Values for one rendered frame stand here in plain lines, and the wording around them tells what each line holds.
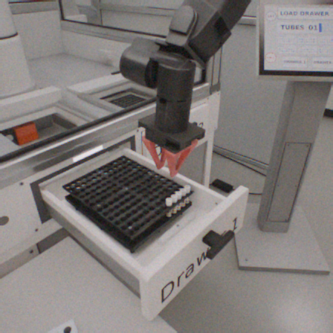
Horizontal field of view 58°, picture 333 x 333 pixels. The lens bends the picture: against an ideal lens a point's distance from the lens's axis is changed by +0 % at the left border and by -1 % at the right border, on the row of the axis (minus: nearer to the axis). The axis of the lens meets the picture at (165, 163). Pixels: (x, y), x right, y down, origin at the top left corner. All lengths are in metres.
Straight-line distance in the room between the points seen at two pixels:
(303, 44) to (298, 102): 0.25
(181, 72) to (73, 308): 0.47
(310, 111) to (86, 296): 1.18
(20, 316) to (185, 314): 0.95
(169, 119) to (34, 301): 0.43
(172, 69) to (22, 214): 0.44
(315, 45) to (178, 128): 0.94
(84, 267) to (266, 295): 1.09
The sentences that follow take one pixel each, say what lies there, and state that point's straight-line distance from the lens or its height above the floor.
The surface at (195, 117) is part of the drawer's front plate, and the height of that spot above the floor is 0.91.
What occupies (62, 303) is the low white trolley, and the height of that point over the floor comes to 0.76.
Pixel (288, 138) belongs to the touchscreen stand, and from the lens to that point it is 1.51.
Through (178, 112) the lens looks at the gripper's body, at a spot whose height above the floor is 1.11.
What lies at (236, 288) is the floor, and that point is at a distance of 1.62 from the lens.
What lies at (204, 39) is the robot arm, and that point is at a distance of 0.47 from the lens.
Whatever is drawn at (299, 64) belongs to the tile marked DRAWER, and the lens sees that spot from 1.30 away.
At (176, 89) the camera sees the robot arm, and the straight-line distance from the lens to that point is 0.46.
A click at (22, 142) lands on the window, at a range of 0.65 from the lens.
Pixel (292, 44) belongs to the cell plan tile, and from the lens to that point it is 1.33.
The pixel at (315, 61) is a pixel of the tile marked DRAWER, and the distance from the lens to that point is 1.33.
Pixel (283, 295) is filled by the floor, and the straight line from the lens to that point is 1.65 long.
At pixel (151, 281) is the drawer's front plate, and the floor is 0.92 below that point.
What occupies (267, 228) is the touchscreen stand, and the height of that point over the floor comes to 0.07.
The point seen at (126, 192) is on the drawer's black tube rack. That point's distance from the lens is 0.65.
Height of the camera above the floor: 1.30
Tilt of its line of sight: 33 degrees down
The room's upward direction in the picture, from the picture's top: straight up
